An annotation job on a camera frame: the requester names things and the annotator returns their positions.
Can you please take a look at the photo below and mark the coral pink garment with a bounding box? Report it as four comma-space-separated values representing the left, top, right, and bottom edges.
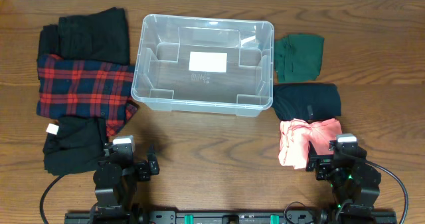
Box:
278, 118, 342, 169

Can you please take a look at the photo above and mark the dark teal garment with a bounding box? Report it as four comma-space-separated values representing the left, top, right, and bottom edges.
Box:
272, 83, 341, 121

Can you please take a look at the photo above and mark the black garment with white tag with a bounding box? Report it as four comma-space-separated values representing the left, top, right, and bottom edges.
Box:
42, 116, 108, 176

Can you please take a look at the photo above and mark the dark green garment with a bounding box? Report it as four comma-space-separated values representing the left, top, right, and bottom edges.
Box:
274, 34, 325, 83

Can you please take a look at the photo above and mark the red navy plaid shirt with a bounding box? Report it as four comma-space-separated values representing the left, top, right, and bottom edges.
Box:
37, 55, 138, 136

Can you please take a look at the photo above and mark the clear plastic storage container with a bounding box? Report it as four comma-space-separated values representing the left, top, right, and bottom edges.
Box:
131, 14, 274, 117

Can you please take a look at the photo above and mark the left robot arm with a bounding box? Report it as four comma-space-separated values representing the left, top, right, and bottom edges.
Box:
90, 143, 160, 223

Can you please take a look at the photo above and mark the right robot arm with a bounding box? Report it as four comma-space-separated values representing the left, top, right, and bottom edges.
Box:
305, 140, 381, 221

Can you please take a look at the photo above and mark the white label in container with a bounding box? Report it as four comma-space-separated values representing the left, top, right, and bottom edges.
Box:
189, 52, 227, 72

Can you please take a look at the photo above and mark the black mounting rail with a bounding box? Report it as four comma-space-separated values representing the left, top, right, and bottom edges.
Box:
64, 210, 398, 224

